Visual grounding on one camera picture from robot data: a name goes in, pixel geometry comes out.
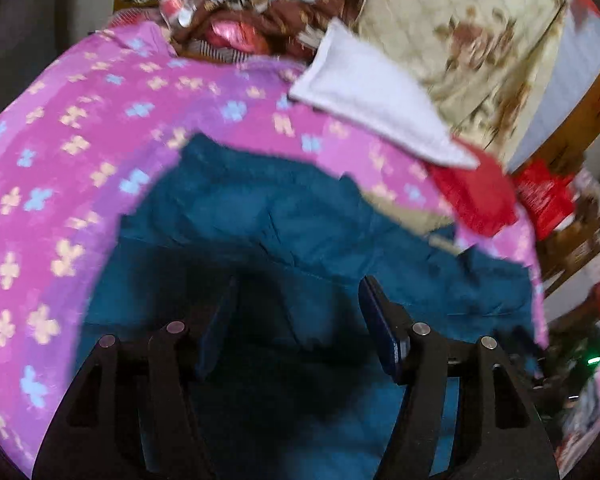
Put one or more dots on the grey refrigerator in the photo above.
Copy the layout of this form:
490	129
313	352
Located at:
30	10

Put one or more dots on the red plastic bag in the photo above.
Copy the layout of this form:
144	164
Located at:
545	195

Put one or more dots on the beige floral quilt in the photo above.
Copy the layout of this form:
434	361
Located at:
455	35

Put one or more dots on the teal zip-up jacket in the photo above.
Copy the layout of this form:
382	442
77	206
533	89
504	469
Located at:
280	220

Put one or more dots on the pink floral bedsheet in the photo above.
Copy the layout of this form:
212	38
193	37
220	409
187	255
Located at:
55	135

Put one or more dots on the shiny pink bag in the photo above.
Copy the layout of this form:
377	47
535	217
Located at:
230	35

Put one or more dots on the brown floral blanket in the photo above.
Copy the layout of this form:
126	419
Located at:
280	15

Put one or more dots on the white cloth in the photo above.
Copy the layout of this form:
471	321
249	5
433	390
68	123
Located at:
370	95

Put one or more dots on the wooden chair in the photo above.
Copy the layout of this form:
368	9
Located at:
580	250

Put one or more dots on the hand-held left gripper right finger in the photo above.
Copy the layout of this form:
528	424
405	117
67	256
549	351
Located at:
380	320

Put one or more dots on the red garment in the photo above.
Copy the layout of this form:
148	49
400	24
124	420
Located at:
475	195

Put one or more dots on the dark appliance with green light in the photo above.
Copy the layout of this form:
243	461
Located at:
592	360

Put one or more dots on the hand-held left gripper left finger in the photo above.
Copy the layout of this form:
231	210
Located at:
215	340

